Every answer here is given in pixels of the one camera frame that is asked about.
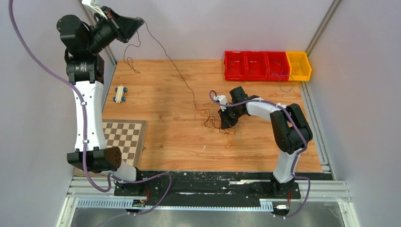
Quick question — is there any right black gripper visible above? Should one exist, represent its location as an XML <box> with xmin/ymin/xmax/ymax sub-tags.
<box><xmin>219</xmin><ymin>105</ymin><xmax>245</xmax><ymax>131</ymax></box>

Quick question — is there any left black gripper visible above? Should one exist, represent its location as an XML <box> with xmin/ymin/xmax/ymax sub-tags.
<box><xmin>85</xmin><ymin>6</ymin><xmax>142</xmax><ymax>55</ymax></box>

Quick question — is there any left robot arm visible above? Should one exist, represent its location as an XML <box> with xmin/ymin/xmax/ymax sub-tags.
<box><xmin>56</xmin><ymin>6</ymin><xmax>145</xmax><ymax>196</ymax></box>

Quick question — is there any toy block car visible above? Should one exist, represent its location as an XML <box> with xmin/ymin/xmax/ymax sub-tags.
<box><xmin>113</xmin><ymin>85</ymin><xmax>128</xmax><ymax>104</ymax></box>

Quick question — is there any right red bin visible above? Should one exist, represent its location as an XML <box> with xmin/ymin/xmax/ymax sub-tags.
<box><xmin>266</xmin><ymin>52</ymin><xmax>290</xmax><ymax>82</ymax></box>

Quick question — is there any yellow bin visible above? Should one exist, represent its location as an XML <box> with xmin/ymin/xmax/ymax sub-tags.
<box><xmin>286</xmin><ymin>52</ymin><xmax>312</xmax><ymax>82</ymax></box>

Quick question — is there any wooden chessboard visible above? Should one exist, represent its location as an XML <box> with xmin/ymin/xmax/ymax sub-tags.
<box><xmin>67</xmin><ymin>119</ymin><xmax>147</xmax><ymax>181</ymax></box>

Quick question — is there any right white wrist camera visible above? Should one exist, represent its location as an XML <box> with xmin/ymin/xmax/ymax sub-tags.
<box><xmin>213</xmin><ymin>95</ymin><xmax>228</xmax><ymax>112</ymax></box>

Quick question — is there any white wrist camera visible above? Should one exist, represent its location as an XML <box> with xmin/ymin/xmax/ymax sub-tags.
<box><xmin>81</xmin><ymin>0</ymin><xmax>104</xmax><ymax>15</ymax></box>
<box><xmin>213</xmin><ymin>95</ymin><xmax>228</xmax><ymax>112</ymax></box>

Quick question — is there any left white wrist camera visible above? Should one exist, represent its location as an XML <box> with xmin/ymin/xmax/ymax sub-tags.
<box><xmin>81</xmin><ymin>0</ymin><xmax>104</xmax><ymax>15</ymax></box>

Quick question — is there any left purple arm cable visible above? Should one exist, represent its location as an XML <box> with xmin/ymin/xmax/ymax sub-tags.
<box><xmin>9</xmin><ymin>0</ymin><xmax>174</xmax><ymax>217</ymax></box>

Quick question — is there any slotted cable duct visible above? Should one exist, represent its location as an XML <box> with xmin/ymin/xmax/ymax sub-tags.
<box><xmin>76</xmin><ymin>198</ymin><xmax>274</xmax><ymax>212</ymax></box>

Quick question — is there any aluminium frame rail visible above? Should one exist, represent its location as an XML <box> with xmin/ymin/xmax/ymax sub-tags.
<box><xmin>67</xmin><ymin>175</ymin><xmax>350</xmax><ymax>201</ymax></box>

